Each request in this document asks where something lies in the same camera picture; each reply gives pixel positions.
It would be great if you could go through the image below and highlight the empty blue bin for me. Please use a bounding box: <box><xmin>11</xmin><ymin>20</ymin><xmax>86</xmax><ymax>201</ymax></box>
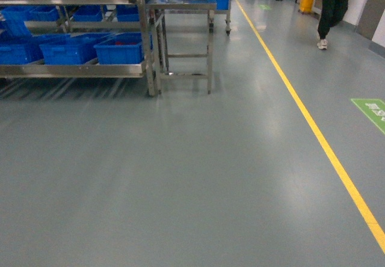
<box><xmin>39</xmin><ymin>32</ymin><xmax>112</xmax><ymax>65</ymax></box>

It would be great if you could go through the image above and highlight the small steel table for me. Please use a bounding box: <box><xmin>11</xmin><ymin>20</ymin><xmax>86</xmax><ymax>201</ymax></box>
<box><xmin>146</xmin><ymin>0</ymin><xmax>217</xmax><ymax>94</ymax></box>

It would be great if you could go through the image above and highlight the blue bin with red parts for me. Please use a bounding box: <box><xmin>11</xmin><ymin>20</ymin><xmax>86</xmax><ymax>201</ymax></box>
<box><xmin>94</xmin><ymin>32</ymin><xmax>145</xmax><ymax>65</ymax></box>

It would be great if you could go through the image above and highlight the walking person in black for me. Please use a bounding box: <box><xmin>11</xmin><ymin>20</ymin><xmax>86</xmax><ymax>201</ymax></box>
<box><xmin>317</xmin><ymin>0</ymin><xmax>348</xmax><ymax>51</ymax></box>

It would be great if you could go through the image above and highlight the yellow mop bucket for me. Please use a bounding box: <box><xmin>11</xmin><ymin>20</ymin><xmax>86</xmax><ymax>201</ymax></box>
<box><xmin>298</xmin><ymin>0</ymin><xmax>314</xmax><ymax>14</ymax></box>

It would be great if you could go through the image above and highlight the steel flow rack shelf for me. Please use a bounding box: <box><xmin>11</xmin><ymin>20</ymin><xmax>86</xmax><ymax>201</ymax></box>
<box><xmin>1</xmin><ymin>0</ymin><xmax>156</xmax><ymax>97</ymax></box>

